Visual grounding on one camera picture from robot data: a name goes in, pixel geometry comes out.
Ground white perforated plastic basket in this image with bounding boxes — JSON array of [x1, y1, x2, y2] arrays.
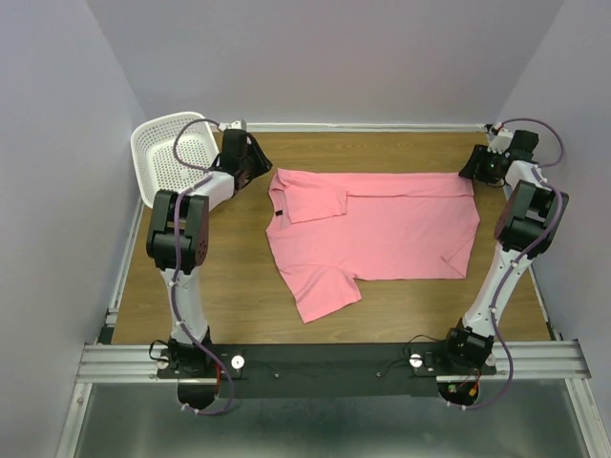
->
[[131, 112, 219, 208]]

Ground pink t shirt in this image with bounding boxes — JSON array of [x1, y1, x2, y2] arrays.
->
[[266, 169, 480, 323]]

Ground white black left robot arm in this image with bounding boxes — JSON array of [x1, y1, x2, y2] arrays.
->
[[146, 127, 272, 378]]

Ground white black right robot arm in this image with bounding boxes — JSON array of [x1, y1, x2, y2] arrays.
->
[[438, 123, 569, 374]]

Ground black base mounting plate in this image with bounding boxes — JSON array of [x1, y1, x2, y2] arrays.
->
[[150, 341, 496, 410]]

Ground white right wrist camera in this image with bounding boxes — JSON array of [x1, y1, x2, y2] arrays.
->
[[485, 122, 514, 154]]

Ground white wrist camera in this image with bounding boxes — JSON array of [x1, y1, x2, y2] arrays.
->
[[218, 118, 247, 132], [485, 122, 514, 154]]

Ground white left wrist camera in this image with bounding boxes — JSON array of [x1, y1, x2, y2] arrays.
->
[[218, 118, 247, 132]]

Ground aluminium extrusion rail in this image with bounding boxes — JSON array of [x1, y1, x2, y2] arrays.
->
[[57, 341, 608, 457]]

